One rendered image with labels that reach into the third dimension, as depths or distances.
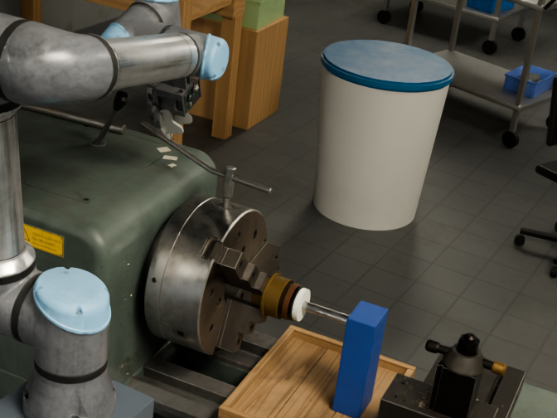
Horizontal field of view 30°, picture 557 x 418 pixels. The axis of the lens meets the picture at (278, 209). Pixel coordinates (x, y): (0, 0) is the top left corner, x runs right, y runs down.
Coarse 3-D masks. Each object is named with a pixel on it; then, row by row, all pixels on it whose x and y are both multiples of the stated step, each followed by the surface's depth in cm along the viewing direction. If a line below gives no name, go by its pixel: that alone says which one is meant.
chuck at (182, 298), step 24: (192, 216) 208; (216, 216) 208; (240, 216) 209; (192, 240) 204; (240, 240) 212; (168, 264) 204; (192, 264) 202; (216, 264) 203; (168, 288) 204; (192, 288) 202; (216, 288) 207; (168, 312) 205; (192, 312) 203; (216, 312) 211; (168, 336) 211; (192, 336) 206; (216, 336) 215
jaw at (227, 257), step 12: (216, 240) 204; (204, 252) 203; (216, 252) 203; (228, 252) 204; (240, 252) 203; (228, 264) 203; (240, 264) 205; (252, 264) 207; (228, 276) 208; (240, 276) 206; (252, 276) 207; (264, 276) 208; (240, 288) 211; (252, 288) 208
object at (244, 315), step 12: (228, 300) 214; (240, 300) 215; (228, 312) 214; (240, 312) 213; (252, 312) 212; (228, 324) 214; (240, 324) 213; (252, 324) 215; (228, 336) 214; (240, 336) 216; (216, 348) 217; (228, 348) 214
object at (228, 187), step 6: (228, 168) 208; (234, 168) 208; (228, 174) 208; (234, 174) 209; (228, 180) 209; (228, 186) 209; (222, 192) 210; (228, 192) 210; (228, 198) 210; (228, 204) 211
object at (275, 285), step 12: (276, 276) 212; (264, 288) 209; (276, 288) 209; (288, 288) 210; (300, 288) 210; (252, 300) 212; (264, 300) 209; (276, 300) 208; (288, 300) 208; (264, 312) 211; (276, 312) 209; (288, 312) 208
